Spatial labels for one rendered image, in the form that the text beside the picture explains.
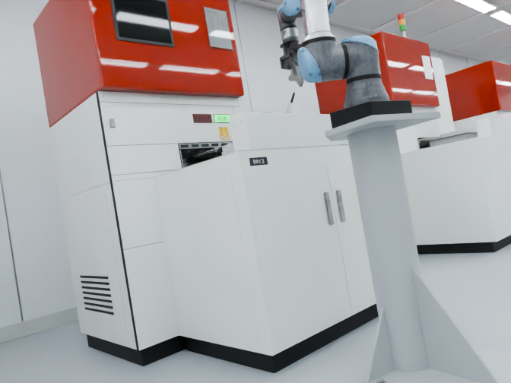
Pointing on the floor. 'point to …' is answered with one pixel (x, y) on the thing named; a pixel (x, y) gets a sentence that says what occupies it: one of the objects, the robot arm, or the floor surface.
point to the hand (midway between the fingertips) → (301, 83)
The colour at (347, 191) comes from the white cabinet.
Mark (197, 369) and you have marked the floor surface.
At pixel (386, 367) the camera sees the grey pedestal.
